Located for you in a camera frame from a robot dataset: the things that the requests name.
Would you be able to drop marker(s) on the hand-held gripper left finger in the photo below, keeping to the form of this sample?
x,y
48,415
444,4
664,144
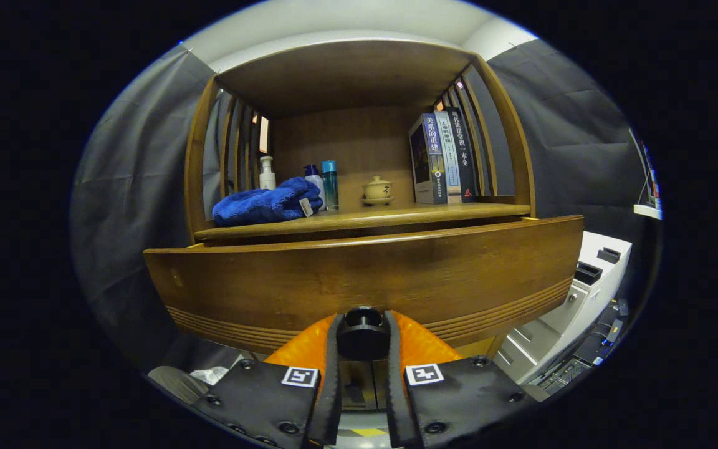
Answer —
x,y
259,399

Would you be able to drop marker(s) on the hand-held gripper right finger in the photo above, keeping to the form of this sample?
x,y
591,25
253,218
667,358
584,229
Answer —
x,y
471,399

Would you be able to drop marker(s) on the wooden cabinet door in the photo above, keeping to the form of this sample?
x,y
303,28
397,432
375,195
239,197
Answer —
x,y
356,380
379,380

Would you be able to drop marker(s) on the wooden countertop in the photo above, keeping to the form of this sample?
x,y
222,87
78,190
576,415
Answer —
x,y
409,215

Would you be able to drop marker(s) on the white machine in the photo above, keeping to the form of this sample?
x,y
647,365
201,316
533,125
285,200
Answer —
x,y
583,280

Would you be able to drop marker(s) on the blue towel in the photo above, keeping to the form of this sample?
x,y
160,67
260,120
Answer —
x,y
259,204

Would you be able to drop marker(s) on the white pump bottle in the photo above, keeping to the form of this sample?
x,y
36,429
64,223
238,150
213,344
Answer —
x,y
267,178

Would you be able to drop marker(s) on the white bottle with blue cap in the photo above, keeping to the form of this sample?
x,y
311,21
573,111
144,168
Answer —
x,y
315,184

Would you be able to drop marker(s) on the teal bottle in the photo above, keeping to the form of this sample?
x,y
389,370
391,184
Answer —
x,y
330,184

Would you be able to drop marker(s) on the beige lidded teacup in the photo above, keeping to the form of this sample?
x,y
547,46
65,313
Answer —
x,y
378,189

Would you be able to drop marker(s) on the pale spine book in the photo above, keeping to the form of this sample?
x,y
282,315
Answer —
x,y
451,162

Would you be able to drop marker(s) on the blue spine book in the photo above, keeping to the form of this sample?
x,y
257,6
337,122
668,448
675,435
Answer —
x,y
424,162

